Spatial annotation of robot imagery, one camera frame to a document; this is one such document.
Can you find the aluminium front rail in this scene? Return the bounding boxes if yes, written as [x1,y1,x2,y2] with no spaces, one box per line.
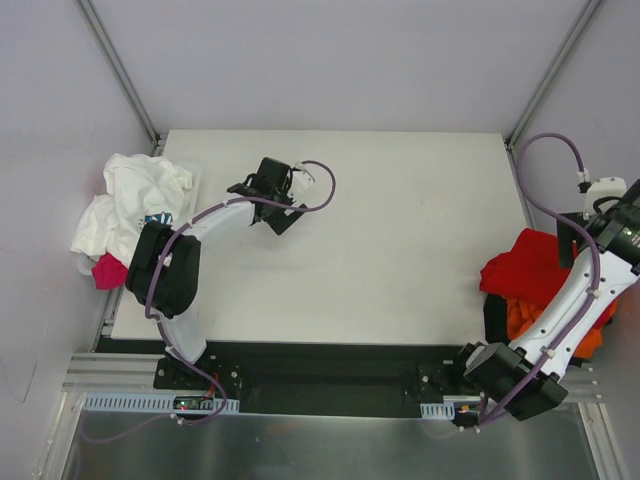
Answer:
[61,352,605,403]

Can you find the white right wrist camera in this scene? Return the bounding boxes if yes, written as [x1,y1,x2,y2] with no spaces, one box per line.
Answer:
[579,177,627,220]

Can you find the right aluminium frame post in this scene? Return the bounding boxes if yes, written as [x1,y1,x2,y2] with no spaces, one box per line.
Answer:
[504,0,606,152]

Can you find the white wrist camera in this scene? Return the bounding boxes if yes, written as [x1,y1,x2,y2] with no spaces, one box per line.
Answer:
[290,162,316,194]
[579,177,627,220]

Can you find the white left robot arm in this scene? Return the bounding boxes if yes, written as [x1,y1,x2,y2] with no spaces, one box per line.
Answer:
[125,157,315,389]

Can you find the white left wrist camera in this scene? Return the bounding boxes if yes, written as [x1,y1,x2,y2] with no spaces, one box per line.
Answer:
[290,162,316,194]

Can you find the left aluminium frame post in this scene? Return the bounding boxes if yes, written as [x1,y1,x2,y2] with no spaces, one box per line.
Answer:
[74,0,163,156]

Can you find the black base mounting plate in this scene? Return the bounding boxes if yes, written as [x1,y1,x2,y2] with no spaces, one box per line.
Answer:
[153,341,480,418]

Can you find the white slotted cable duct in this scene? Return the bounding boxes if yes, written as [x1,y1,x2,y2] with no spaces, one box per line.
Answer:
[84,393,240,415]

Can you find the small white cable duct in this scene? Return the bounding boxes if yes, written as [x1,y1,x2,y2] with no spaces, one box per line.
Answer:
[420,402,455,421]

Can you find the aluminium frame post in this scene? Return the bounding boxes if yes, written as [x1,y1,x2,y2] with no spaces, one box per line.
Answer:
[74,0,163,156]
[504,0,606,152]

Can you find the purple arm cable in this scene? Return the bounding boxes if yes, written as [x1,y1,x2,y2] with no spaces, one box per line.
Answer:
[79,159,337,444]
[424,131,603,441]

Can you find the orange t-shirt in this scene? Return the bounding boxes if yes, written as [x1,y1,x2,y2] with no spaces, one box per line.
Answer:
[506,298,618,360]

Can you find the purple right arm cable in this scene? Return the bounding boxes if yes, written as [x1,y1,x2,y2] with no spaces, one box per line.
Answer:
[424,131,603,441]

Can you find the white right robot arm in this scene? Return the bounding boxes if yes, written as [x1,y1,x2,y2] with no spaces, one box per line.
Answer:
[449,183,639,427]

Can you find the red t-shirt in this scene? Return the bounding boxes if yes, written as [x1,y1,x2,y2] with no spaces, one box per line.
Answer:
[479,228,570,309]

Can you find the pink t-shirt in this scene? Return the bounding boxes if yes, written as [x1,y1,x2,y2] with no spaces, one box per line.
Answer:
[91,253,128,290]

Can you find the white daisy print t-shirt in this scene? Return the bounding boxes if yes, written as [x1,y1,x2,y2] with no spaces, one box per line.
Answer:
[70,152,196,261]

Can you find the black t-shirt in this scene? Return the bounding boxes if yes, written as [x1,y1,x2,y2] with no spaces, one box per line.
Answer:
[483,294,510,345]

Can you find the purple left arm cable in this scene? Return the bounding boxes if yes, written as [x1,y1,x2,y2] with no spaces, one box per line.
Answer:
[79,159,337,444]

